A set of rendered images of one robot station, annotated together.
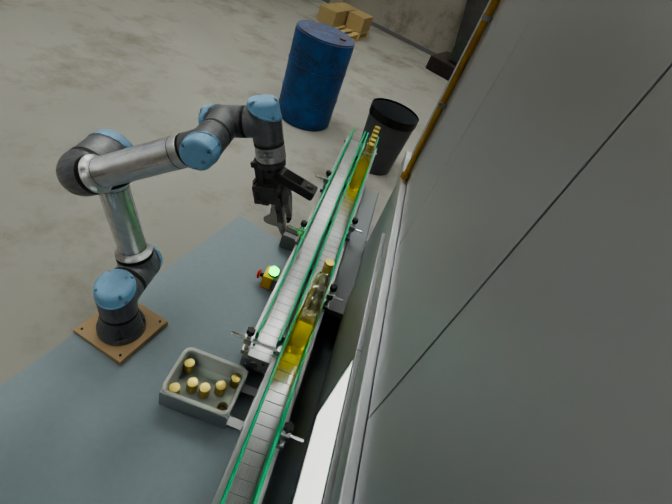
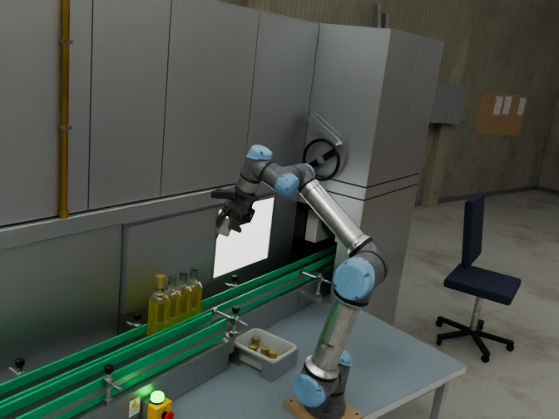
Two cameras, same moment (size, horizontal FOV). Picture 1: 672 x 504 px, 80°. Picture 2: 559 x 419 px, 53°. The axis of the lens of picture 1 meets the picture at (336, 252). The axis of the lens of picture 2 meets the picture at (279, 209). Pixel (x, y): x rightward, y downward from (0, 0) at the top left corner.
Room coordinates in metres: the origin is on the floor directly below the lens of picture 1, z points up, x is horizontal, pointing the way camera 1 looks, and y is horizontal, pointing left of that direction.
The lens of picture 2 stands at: (2.26, 1.43, 1.96)
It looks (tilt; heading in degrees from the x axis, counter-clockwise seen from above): 15 degrees down; 217
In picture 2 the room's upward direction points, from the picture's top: 7 degrees clockwise
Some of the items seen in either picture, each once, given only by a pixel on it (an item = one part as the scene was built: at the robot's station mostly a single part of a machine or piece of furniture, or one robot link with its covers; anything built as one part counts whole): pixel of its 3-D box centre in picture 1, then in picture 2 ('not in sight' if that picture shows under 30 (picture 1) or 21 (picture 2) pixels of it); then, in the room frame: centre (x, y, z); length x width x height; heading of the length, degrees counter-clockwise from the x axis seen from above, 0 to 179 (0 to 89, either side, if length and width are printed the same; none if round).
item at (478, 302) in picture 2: not in sight; (482, 275); (-1.88, 0.31, 0.55); 0.64 x 0.61 x 1.10; 77
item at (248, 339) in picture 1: (255, 343); (230, 319); (0.73, 0.12, 0.95); 0.17 x 0.03 x 0.12; 93
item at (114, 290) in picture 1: (117, 294); (332, 367); (0.70, 0.58, 0.94); 0.13 x 0.12 x 0.14; 7
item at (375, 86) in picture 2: not in sight; (372, 120); (-0.45, -0.03, 1.69); 0.70 x 0.37 x 0.89; 3
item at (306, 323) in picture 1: (302, 330); (191, 306); (0.83, -0.01, 0.99); 0.06 x 0.06 x 0.21; 2
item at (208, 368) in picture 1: (205, 385); (263, 352); (0.61, 0.21, 0.80); 0.22 x 0.17 x 0.09; 93
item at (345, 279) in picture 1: (354, 245); not in sight; (1.53, -0.07, 0.84); 0.95 x 0.09 x 0.11; 3
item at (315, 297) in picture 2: not in sight; (314, 288); (0.10, 0.08, 0.90); 0.17 x 0.05 x 0.23; 93
